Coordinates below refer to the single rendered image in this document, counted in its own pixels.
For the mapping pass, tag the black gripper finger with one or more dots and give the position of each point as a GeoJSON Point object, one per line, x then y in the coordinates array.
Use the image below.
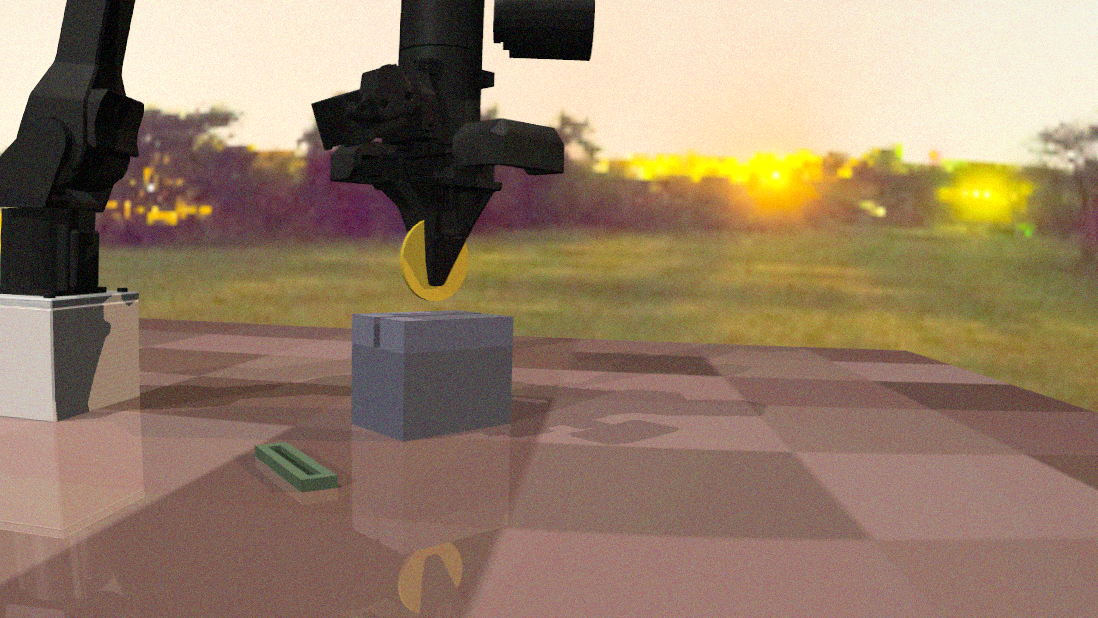
{"type": "Point", "coordinates": [451, 208]}
{"type": "Point", "coordinates": [405, 199]}

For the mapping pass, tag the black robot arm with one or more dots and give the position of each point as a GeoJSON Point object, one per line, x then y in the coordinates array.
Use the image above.
{"type": "Point", "coordinates": [79, 128]}

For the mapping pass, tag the gold coin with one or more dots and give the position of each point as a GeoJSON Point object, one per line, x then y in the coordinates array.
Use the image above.
{"type": "Point", "coordinates": [413, 267]}

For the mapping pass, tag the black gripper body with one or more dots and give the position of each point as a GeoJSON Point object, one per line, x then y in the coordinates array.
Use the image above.
{"type": "Point", "coordinates": [474, 147]}

